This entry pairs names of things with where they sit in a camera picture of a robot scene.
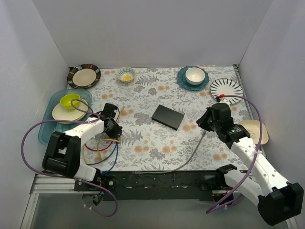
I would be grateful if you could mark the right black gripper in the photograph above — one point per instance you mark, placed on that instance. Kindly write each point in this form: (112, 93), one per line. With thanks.
(205, 120)

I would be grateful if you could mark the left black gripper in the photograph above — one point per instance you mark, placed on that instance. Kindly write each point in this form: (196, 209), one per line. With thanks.
(114, 129)

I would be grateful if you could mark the black network switch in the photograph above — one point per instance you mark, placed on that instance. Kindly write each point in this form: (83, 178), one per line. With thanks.
(168, 117)

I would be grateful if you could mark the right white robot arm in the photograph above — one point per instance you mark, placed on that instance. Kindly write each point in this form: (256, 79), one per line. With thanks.
(275, 197)

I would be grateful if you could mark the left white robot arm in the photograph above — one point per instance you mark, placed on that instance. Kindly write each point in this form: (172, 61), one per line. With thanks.
(63, 153)

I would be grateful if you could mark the blue white striped plate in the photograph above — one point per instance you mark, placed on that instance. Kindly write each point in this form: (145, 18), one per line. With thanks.
(225, 86)

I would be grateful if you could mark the cream square dish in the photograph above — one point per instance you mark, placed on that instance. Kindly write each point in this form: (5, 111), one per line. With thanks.
(253, 127)

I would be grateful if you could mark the yellow patterned small bowl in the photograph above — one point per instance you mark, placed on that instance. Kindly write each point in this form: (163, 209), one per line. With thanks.
(126, 74)

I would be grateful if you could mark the lime green bowl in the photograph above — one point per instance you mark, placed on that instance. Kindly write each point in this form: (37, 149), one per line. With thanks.
(70, 101)

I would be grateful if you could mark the brown striped rim plate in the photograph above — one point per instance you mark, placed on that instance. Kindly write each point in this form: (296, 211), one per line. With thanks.
(83, 76)

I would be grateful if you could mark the white bowl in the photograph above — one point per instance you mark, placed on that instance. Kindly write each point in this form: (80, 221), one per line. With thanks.
(194, 76)

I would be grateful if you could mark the floral table mat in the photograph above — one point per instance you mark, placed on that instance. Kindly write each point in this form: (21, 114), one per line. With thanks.
(146, 144)

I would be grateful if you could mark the cream plate stack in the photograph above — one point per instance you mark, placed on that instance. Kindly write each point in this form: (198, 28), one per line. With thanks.
(60, 113)

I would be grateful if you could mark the teal scalloped plate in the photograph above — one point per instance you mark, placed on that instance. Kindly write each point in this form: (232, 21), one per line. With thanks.
(181, 79)

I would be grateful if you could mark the translucent teal tray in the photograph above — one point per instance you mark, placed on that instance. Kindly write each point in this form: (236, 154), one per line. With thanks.
(47, 129)

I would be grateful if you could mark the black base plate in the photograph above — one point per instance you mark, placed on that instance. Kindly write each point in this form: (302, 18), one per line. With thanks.
(201, 185)

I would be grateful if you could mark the aluminium frame rail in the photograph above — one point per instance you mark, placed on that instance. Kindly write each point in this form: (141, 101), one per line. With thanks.
(46, 194)

